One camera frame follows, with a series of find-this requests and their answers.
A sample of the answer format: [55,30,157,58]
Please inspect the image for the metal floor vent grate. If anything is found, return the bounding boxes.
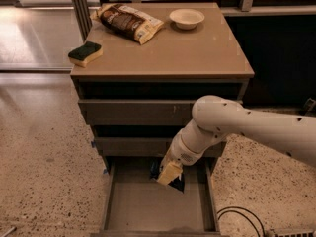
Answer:
[265,228,316,237]

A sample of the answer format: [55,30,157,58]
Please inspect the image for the grey drawer cabinet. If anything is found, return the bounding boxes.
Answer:
[71,3,254,169]

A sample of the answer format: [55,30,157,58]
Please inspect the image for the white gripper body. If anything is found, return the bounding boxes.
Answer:
[166,134,202,166]

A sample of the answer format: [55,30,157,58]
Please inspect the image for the brown and cream chip bag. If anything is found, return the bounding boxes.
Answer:
[90,4,164,45]

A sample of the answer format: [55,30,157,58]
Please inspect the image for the grey top drawer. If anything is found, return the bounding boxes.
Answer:
[78,99,194,126]

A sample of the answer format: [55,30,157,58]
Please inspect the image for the dark blue rxbar wrapper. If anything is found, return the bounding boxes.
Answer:
[150,159,185,192]

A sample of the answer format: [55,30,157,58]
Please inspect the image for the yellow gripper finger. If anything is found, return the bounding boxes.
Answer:
[157,161,183,186]

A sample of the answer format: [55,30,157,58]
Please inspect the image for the yellow green sponge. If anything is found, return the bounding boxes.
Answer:
[68,41,103,67]

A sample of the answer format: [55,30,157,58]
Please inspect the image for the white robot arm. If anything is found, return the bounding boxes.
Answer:
[157,95,316,185]

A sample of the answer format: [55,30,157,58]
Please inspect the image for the grey open bottom drawer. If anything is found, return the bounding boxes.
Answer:
[91,163,226,237]

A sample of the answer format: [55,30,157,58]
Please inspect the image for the white ceramic bowl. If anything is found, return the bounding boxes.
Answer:
[169,9,204,30]

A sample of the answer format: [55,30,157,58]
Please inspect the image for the dark metal window post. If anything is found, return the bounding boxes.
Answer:
[71,0,92,40]

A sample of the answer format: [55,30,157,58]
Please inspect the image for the black floor cable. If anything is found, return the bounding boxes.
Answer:
[216,206,267,237]

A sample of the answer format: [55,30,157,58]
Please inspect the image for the grey middle drawer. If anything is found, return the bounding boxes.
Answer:
[93,136,228,158]

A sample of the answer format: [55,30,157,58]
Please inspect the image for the metal rod on floor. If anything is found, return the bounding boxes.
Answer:
[0,226,17,237]

